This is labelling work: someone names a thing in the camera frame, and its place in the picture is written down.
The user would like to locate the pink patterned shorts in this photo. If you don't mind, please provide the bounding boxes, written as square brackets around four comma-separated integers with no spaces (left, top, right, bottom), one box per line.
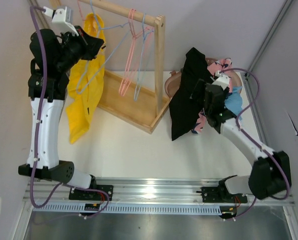
[191,58,236,134]

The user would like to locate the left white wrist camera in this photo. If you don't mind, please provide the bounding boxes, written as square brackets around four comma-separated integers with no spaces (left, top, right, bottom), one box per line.
[43,6,79,36]

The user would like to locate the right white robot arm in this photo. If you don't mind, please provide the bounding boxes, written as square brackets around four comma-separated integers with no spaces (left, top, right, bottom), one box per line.
[190,78,292,202]

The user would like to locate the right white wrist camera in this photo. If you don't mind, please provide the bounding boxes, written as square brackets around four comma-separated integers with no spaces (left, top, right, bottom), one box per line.
[212,70,233,92]

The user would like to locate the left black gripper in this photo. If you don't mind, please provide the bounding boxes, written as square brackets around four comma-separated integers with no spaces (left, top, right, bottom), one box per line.
[55,25,104,72]

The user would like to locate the yellow shorts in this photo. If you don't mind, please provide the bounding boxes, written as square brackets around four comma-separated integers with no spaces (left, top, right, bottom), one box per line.
[65,12,107,144]

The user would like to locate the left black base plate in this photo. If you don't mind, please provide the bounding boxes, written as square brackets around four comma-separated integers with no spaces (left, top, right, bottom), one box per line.
[68,185,114,201]

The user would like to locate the black shorts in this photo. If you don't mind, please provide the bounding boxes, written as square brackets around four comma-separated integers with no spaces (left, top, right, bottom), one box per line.
[169,47,213,141]

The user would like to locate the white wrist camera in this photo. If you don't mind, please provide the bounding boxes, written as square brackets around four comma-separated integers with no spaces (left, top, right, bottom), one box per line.
[43,6,79,36]
[212,70,233,92]

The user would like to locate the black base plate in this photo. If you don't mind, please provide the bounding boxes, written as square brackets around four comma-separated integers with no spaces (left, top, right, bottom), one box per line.
[196,186,248,204]
[68,185,114,201]

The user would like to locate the slotted cable duct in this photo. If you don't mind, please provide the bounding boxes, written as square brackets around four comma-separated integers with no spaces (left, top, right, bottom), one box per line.
[35,202,234,216]

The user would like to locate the light blue shorts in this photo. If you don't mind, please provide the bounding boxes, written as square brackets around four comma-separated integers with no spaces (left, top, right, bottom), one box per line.
[224,86,243,116]

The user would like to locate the aluminium mounting rail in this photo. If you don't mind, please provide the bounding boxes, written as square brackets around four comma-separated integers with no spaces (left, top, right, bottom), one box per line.
[33,177,295,206]

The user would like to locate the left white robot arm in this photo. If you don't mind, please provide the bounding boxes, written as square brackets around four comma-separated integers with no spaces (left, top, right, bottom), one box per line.
[18,25,104,200]

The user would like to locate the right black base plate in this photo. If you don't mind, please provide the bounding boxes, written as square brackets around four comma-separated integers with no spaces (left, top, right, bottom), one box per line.
[196,186,248,204]

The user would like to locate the wooden clothes rack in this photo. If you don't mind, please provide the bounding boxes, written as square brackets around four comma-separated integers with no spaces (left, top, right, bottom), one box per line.
[48,0,171,135]

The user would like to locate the pink translucent plastic basin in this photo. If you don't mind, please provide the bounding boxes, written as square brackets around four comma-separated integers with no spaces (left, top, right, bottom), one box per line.
[164,57,243,99]

